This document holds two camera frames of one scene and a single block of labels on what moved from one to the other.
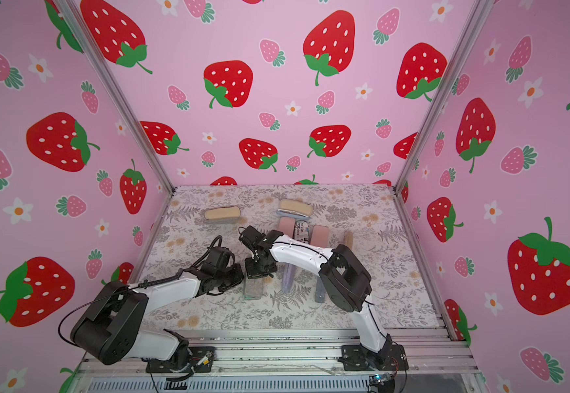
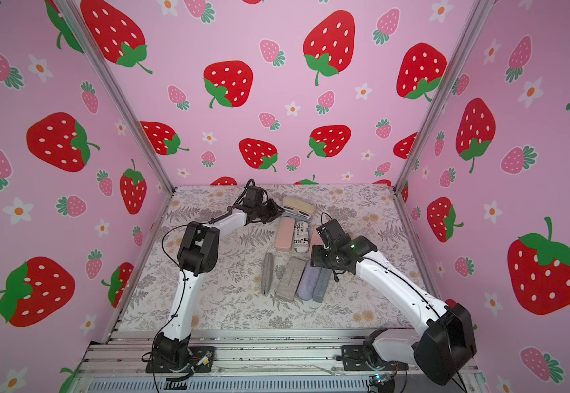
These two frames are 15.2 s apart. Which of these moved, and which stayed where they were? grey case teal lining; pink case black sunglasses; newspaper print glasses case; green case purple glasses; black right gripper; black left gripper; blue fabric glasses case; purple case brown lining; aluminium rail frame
Moved: grey case teal lining; purple case brown lining; black left gripper; black right gripper
Stayed: green case purple glasses; newspaper print glasses case; aluminium rail frame; blue fabric glasses case; pink case black sunglasses
